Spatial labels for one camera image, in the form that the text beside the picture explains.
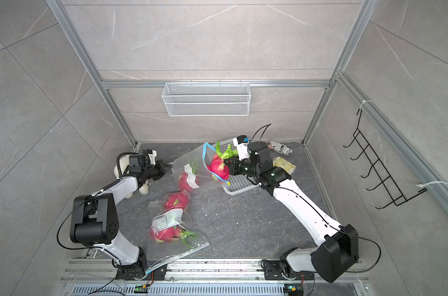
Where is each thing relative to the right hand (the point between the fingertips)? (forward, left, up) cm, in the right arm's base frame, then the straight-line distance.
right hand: (226, 160), depth 74 cm
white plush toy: (+1, +43, -1) cm, 43 cm away
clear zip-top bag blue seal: (+2, +16, -9) cm, 18 cm away
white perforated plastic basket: (+6, -7, -27) cm, 29 cm away
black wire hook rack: (-18, -56, +4) cm, 59 cm away
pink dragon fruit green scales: (-2, +4, -2) cm, 5 cm away
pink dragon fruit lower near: (-23, +26, -18) cm, 39 cm away
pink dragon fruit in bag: (+1, +22, -20) cm, 29 cm away
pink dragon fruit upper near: (-8, +23, -17) cm, 30 cm away
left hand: (+11, +28, -15) cm, 34 cm away
